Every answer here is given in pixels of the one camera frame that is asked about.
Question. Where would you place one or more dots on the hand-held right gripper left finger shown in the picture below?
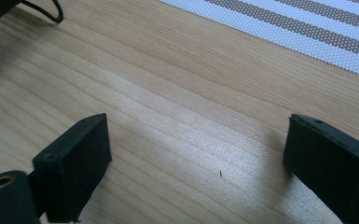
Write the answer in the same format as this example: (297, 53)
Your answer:
(71, 168)

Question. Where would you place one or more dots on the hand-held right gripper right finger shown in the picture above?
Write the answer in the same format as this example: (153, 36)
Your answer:
(332, 168)

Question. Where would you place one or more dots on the grey white striped placemat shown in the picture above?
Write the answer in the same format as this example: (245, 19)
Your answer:
(298, 28)

